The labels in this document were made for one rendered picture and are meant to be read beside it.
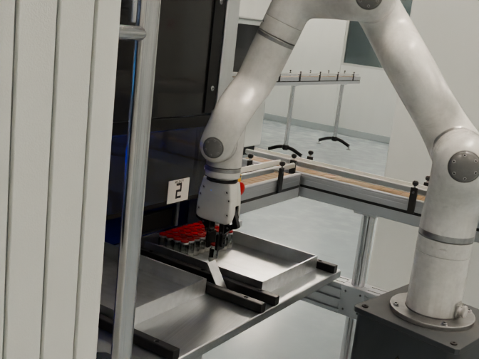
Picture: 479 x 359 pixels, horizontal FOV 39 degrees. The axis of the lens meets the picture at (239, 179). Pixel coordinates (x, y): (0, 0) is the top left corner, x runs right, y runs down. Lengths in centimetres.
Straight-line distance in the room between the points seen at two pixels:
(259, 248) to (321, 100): 878
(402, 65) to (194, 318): 67
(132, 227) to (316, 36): 984
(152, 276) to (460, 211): 68
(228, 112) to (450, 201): 50
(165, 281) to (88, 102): 89
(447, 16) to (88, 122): 242
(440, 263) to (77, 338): 96
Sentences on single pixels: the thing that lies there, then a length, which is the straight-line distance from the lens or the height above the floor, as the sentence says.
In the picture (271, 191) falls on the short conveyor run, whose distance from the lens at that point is 238.
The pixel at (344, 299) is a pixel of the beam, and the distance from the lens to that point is 262.
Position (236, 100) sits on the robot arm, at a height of 129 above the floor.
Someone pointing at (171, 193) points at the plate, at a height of 102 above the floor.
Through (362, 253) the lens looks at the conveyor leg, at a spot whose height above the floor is 68.
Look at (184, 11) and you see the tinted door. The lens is 168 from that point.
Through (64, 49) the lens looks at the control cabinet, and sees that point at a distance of 65.
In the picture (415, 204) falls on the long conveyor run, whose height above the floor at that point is 92.
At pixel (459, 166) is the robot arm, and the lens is 143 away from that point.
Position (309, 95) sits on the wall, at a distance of 1060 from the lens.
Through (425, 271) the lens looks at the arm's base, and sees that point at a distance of 155.
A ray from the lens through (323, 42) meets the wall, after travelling 1050.
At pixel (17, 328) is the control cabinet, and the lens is 70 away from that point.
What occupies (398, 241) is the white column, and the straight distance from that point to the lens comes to 312.
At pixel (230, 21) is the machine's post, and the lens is 182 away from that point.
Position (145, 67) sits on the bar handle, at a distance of 75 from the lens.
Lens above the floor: 145
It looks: 13 degrees down
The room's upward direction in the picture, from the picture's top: 7 degrees clockwise
